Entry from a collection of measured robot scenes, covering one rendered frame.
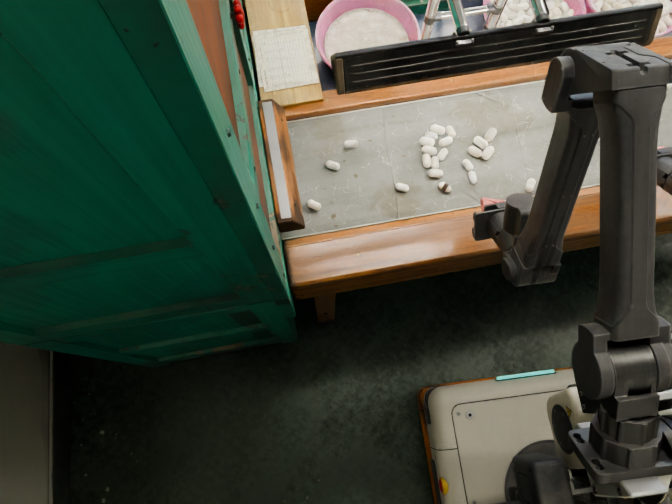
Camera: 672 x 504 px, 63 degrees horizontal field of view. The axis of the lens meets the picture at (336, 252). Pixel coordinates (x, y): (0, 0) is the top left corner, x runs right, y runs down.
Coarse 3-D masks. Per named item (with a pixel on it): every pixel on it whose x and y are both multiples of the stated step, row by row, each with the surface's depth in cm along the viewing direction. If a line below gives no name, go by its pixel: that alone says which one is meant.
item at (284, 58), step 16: (256, 32) 137; (272, 32) 137; (288, 32) 137; (304, 32) 137; (256, 48) 136; (272, 48) 136; (288, 48) 136; (304, 48) 136; (256, 64) 135; (272, 64) 135; (288, 64) 135; (304, 64) 135; (272, 80) 133; (288, 80) 134; (304, 80) 134
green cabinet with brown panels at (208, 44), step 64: (0, 0) 27; (64, 0) 27; (128, 0) 28; (192, 0) 52; (0, 64) 33; (64, 64) 32; (128, 64) 33; (192, 64) 35; (0, 128) 39; (64, 128) 41; (128, 128) 40; (192, 128) 41; (256, 128) 120; (0, 192) 49; (64, 192) 51; (128, 192) 54; (192, 192) 53; (256, 192) 73; (0, 256) 64; (64, 256) 68; (128, 256) 69; (192, 256) 73; (256, 256) 78; (0, 320) 93; (64, 320) 102; (128, 320) 106
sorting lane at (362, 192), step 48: (480, 96) 137; (528, 96) 137; (336, 144) 133; (384, 144) 134; (528, 144) 134; (336, 192) 130; (384, 192) 130; (432, 192) 130; (480, 192) 130; (528, 192) 131
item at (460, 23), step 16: (432, 0) 111; (448, 0) 100; (496, 0) 115; (544, 0) 101; (432, 16) 115; (448, 16) 117; (464, 16) 99; (496, 16) 119; (544, 16) 99; (464, 32) 98; (544, 32) 100
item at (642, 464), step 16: (608, 416) 71; (656, 416) 69; (576, 432) 77; (592, 432) 74; (608, 432) 71; (624, 432) 69; (640, 432) 69; (656, 432) 70; (576, 448) 75; (592, 448) 74; (608, 448) 71; (624, 448) 69; (640, 448) 69; (656, 448) 69; (592, 464) 71; (608, 464) 71; (624, 464) 70; (640, 464) 70; (656, 464) 70; (608, 480) 70
